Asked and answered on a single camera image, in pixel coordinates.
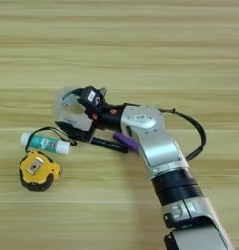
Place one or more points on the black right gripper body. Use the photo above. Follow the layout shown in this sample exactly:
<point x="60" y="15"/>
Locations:
<point x="106" y="118"/>

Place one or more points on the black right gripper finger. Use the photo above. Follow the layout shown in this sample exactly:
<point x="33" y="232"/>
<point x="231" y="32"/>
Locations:
<point x="73" y="91"/>
<point x="73" y="130"/>

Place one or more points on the clear adhesive tape roll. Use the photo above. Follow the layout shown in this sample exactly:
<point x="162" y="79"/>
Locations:
<point x="64" y="109"/>

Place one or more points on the purple rectangular block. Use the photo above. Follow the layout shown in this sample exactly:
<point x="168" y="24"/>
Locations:
<point x="129" y="142"/>

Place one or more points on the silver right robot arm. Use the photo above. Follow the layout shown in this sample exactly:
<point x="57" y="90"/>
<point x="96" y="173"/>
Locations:
<point x="160" y="149"/>

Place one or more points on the small black box white label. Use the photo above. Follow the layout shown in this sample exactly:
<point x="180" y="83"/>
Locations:
<point x="91" y="97"/>

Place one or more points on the black marker pen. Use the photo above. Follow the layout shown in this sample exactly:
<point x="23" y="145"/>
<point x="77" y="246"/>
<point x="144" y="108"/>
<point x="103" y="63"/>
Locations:
<point x="109" y="145"/>

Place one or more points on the white green glue stick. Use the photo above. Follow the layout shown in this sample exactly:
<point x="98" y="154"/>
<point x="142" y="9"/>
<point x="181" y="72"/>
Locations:
<point x="46" y="143"/>

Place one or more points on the yellow black tape measure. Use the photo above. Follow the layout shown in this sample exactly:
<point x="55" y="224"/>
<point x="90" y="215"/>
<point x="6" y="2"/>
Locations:
<point x="38" y="171"/>

